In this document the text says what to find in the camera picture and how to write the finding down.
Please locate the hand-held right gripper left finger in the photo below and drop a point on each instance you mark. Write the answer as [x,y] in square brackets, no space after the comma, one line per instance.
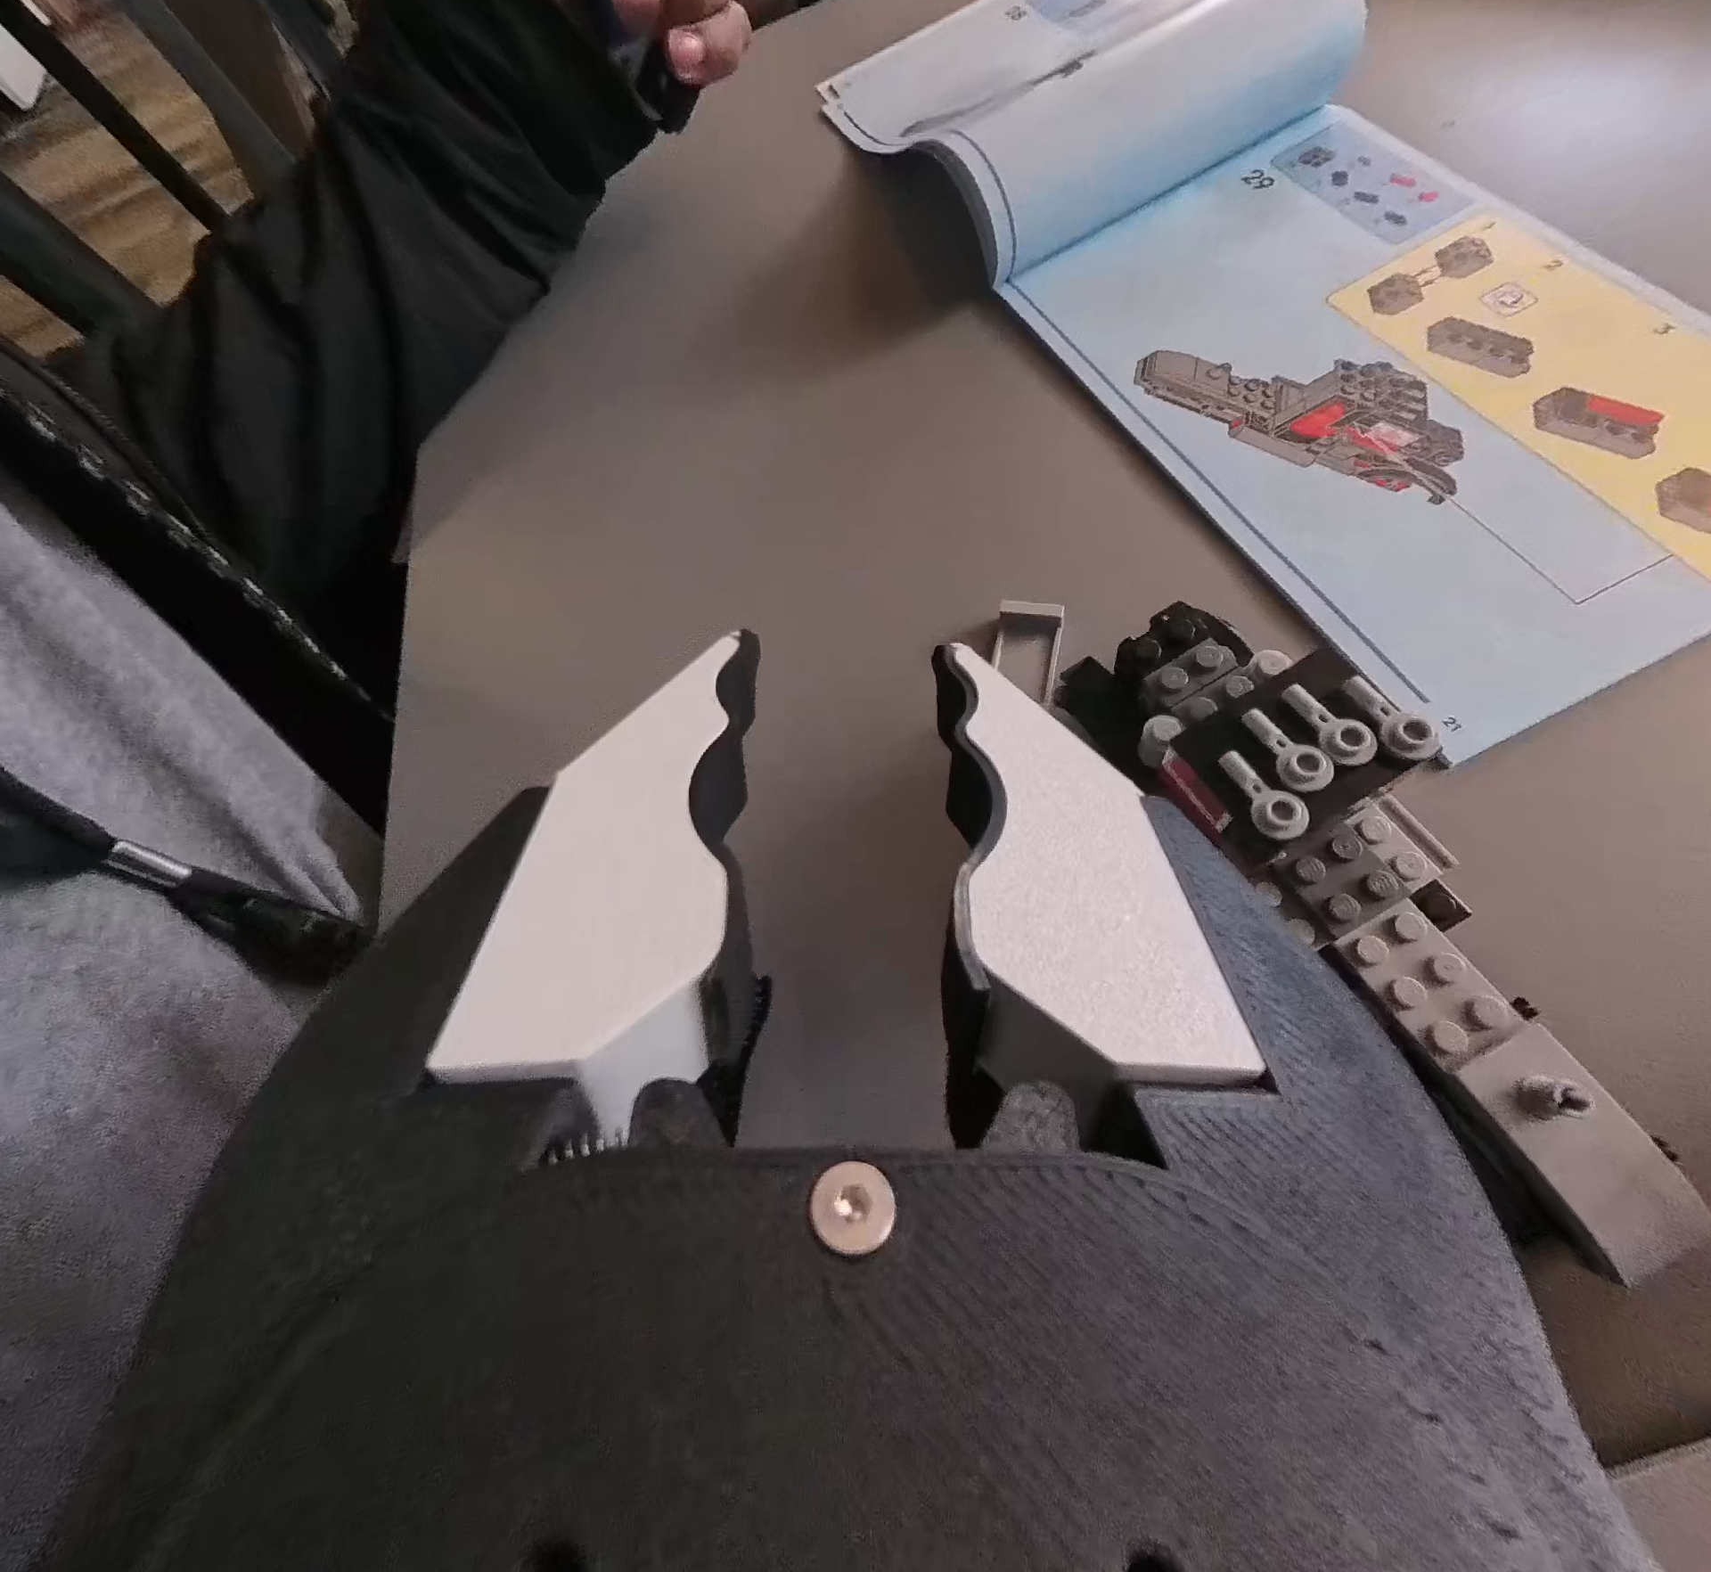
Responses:
[602,915]

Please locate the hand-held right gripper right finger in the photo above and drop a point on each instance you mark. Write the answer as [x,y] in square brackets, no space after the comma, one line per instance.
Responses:
[1098,930]

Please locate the small grey toy brick panel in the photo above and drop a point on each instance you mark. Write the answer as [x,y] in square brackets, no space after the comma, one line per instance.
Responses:
[1029,647]

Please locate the grey black toy brick model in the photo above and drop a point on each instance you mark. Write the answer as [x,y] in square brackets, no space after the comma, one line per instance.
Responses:
[1406,930]

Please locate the grey desk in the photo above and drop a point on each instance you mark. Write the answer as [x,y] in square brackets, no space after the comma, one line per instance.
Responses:
[802,464]

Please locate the person's grey sweatshirt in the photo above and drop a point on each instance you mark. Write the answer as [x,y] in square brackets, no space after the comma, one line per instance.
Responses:
[105,1065]

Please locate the toy brick instruction booklet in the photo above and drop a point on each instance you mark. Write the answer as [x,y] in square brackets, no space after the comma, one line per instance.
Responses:
[1204,301]

